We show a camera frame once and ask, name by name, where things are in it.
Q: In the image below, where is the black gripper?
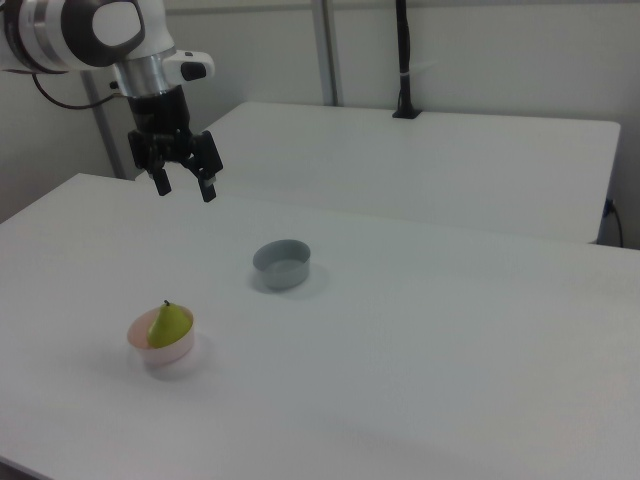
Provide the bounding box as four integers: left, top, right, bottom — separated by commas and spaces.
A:
126, 88, 224, 204

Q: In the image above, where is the green pear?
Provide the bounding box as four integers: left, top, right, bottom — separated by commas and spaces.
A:
146, 299, 194, 350

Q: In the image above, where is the grey bowl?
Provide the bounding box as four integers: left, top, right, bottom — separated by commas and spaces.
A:
251, 239, 313, 292

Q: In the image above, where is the pink bowl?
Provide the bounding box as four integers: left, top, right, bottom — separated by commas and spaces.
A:
126, 306, 197, 371

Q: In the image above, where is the grey aluminium wall post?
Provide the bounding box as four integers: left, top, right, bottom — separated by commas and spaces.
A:
311, 0, 347, 108
81, 69, 127, 180

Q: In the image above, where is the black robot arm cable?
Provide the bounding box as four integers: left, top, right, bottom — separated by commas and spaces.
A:
31, 72, 124, 109

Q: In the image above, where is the black camera stand pole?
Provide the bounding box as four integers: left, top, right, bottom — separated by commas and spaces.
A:
391, 0, 423, 120

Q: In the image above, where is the black power cable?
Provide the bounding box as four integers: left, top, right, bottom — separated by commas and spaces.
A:
604, 198, 626, 247

